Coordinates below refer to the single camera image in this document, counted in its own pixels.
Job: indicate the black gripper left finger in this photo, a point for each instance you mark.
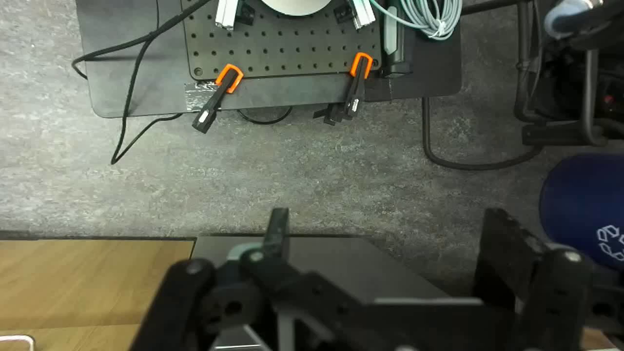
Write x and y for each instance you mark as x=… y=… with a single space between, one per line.
x=196 y=292

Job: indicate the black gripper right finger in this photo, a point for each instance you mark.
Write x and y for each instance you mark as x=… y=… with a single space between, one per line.
x=553 y=298

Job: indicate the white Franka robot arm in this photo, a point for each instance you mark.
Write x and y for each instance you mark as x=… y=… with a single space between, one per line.
x=294 y=4

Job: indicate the blue recycling bin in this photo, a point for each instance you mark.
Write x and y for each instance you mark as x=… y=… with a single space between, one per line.
x=579 y=195

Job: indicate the wooden base cabinet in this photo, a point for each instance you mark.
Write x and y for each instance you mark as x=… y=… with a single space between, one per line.
x=79 y=284

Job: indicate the orange black bar clamp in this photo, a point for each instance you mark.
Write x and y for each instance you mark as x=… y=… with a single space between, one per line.
x=354 y=88
x=218 y=97

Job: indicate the black chair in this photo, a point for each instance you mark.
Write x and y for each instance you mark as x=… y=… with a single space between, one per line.
x=590 y=84

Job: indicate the black perforated breadboard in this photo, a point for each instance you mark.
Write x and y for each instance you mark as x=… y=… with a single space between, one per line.
x=286 y=45

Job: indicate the white plastic connector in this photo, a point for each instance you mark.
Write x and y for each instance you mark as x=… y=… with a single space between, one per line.
x=391 y=29

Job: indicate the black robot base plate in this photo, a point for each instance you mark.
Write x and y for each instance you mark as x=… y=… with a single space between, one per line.
x=423 y=70

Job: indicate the white aluminium bracket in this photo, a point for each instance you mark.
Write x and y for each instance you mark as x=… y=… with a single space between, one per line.
x=362 y=11
x=228 y=11

